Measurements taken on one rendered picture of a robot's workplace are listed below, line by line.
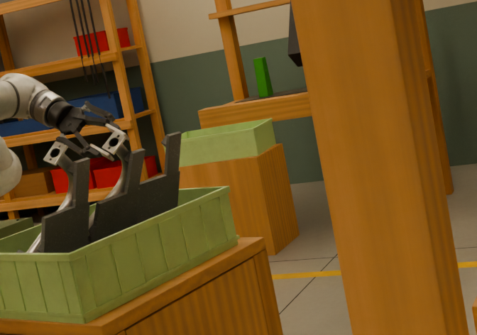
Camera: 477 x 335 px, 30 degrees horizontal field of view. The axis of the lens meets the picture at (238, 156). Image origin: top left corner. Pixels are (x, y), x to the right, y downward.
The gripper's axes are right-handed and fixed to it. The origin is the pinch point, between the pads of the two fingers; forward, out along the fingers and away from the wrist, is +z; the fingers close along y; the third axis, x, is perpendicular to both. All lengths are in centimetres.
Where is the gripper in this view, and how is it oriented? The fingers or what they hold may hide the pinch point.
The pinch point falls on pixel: (111, 143)
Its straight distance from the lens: 227.4
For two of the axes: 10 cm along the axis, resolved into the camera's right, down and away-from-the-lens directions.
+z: 7.8, 4.0, -4.8
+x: 2.8, 4.7, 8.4
